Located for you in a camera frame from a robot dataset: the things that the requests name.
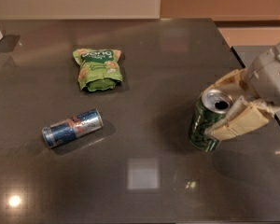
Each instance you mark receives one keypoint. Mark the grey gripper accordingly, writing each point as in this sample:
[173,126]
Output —
[269,78]

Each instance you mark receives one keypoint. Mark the green soda can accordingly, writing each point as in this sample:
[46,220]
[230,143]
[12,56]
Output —
[210,108]

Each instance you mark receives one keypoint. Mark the blue silver energy drink can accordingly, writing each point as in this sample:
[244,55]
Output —
[71,129]

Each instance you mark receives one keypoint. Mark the green snack bag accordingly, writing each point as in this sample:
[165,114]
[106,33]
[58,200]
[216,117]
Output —
[98,69]

